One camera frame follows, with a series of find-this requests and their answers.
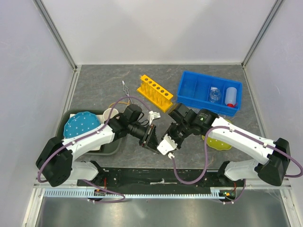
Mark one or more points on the blue plastic bin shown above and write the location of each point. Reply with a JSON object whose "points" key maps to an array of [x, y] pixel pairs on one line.
{"points": [[194, 91]]}

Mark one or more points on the clear glass beaker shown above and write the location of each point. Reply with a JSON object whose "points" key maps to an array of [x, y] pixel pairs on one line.
{"points": [[215, 95]]}

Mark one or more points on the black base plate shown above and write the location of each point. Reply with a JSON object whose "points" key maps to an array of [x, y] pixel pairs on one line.
{"points": [[159, 181]]}

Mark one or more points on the yellow test tube rack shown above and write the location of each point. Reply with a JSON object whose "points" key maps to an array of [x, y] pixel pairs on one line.
{"points": [[155, 97]]}

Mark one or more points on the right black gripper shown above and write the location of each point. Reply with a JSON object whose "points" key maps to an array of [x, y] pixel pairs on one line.
{"points": [[169, 132]]}

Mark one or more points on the green dotted plate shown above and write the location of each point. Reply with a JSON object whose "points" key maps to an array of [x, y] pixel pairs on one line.
{"points": [[218, 144]]}

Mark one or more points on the glass stirring rod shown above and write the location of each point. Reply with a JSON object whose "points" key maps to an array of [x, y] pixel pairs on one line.
{"points": [[142, 83]]}

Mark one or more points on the blue dotted plate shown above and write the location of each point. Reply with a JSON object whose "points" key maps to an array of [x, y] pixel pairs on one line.
{"points": [[81, 125]]}

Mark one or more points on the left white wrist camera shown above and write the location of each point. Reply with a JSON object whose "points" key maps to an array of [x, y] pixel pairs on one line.
{"points": [[153, 116]]}

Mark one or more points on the plastic wash bottle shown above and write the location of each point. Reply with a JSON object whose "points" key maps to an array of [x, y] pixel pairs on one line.
{"points": [[230, 97]]}

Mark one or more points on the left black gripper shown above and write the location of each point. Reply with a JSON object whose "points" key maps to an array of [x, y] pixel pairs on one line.
{"points": [[153, 141]]}

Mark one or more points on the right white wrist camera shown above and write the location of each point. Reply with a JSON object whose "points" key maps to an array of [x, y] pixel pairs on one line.
{"points": [[167, 146]]}

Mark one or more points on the dark green tray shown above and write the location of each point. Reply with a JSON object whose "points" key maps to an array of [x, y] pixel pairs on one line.
{"points": [[104, 150]]}

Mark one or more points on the metal crucible tongs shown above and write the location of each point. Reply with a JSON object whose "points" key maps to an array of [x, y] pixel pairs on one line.
{"points": [[126, 91]]}

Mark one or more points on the white cup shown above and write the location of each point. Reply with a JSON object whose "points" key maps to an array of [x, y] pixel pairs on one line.
{"points": [[109, 113]]}

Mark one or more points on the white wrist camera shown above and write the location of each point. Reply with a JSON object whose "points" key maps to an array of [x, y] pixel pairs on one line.
{"points": [[167, 146], [153, 116]]}

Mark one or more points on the slotted cable duct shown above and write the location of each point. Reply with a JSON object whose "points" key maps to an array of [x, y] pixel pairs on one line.
{"points": [[93, 194]]}

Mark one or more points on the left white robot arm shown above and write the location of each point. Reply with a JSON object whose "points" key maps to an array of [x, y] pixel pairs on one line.
{"points": [[58, 163]]}

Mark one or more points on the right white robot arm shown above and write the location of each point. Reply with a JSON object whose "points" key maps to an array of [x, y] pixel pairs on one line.
{"points": [[270, 159]]}

